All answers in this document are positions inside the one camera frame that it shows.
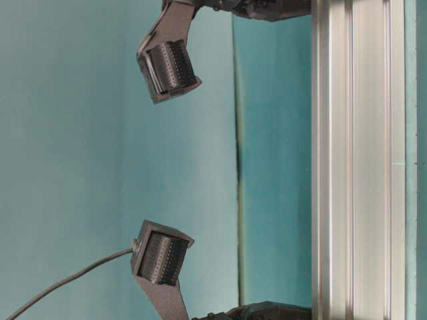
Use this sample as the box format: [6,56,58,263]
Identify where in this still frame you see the grey gripper upper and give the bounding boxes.
[136,1,201,104]

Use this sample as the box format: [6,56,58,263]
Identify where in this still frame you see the dark gripper finger gripping rail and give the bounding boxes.
[201,0,311,22]
[193,301,312,320]

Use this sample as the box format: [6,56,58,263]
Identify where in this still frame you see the grey gripper lower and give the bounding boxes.
[131,220,194,319]

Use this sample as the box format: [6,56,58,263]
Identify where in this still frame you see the silver aluminium extrusion rail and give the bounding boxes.
[312,1,418,319]

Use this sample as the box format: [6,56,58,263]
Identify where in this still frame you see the black cable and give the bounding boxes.
[5,247,138,320]

